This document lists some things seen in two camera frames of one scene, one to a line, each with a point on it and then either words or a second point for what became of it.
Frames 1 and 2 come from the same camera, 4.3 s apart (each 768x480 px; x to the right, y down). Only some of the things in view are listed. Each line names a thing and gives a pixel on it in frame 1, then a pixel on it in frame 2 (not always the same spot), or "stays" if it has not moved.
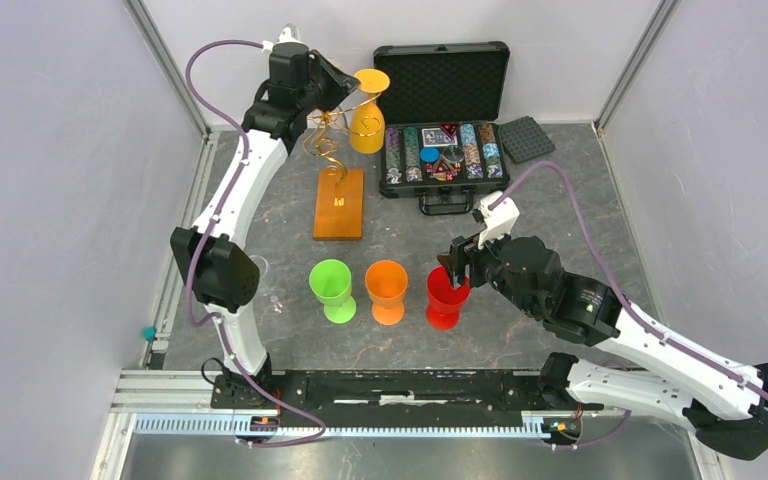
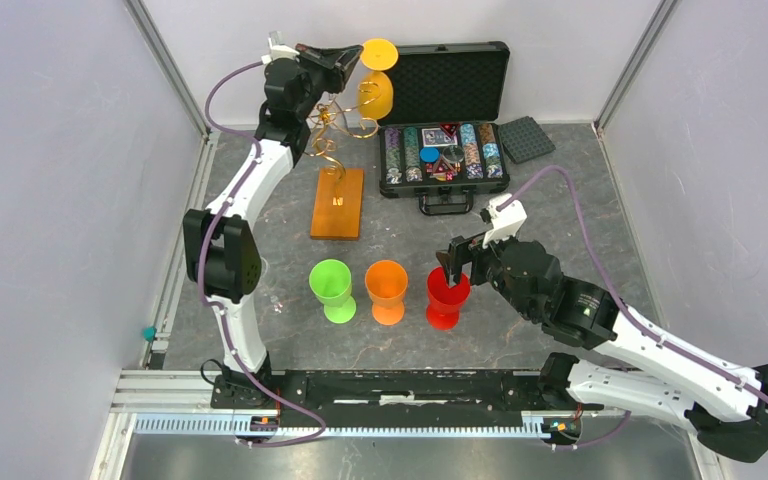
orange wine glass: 387,282 stays
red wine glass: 444,300 stays
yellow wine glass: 367,121 -> 375,89
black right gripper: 463,251 stays
